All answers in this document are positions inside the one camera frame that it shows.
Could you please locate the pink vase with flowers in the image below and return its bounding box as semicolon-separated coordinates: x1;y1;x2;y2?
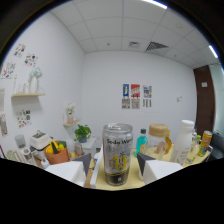
65;103;76;125

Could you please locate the white vase with flowers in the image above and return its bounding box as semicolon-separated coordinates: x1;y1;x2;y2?
28;67;44;94

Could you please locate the small clear bottle blue cap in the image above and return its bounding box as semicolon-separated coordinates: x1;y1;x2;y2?
192;126;199;143

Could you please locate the glass jar with cork lid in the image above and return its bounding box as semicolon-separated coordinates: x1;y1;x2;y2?
145;123;169;161

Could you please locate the multicoloured wall poster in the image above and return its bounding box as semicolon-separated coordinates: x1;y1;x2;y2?
142;84;153;108

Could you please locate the ceiling air vent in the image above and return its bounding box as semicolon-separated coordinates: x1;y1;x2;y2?
145;41;169;52

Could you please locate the short wooden wall shelf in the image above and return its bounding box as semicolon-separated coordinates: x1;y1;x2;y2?
63;118;81;128

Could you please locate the long wooden wall shelf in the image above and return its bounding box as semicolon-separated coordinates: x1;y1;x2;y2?
10;92;46;98

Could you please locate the soda water can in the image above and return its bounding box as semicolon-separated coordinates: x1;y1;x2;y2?
102;123;134;187

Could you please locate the green potted plant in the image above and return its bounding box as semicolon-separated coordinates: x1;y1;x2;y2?
73;124;92;144

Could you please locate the amber honey bottle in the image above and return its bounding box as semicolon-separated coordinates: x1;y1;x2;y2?
164;129;173;154

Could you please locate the blue wall poster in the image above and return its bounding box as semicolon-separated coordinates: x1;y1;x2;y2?
121;83;131;110

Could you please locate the white kitchen appliance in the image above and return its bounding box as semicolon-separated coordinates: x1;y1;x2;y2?
29;129;53;161

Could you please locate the large white milk bottle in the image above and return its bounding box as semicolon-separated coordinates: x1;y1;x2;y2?
169;119;195;166

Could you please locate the clear bottle with green cap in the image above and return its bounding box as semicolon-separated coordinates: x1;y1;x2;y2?
186;134;203;164

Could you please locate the brown door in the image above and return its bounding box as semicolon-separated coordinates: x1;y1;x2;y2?
193;64;214;138

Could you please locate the red wall poster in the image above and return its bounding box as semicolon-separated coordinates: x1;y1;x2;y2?
130;83;141;110

